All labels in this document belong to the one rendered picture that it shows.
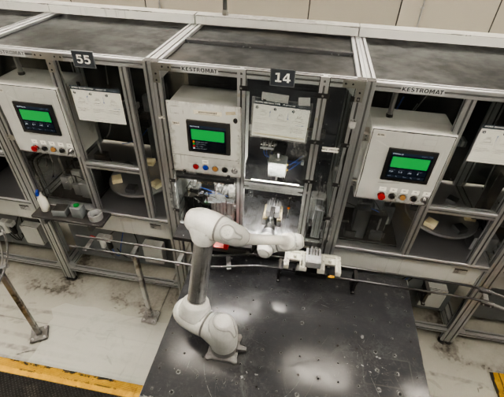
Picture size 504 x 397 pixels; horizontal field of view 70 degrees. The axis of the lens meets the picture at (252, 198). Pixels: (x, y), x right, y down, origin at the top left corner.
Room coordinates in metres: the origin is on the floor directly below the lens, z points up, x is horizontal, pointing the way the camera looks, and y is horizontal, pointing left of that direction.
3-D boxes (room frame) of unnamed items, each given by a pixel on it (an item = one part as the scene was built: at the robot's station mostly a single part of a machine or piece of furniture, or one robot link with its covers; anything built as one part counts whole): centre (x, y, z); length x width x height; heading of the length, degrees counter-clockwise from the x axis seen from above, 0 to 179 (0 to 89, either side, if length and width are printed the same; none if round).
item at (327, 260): (1.57, -0.41, 0.84); 0.36 x 0.14 x 0.10; 81
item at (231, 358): (1.06, 0.11, 0.71); 0.22 x 0.18 x 0.06; 81
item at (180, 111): (1.92, 0.27, 1.60); 0.42 x 0.29 x 0.46; 81
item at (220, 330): (1.06, 0.14, 0.85); 0.18 x 0.16 x 0.22; 62
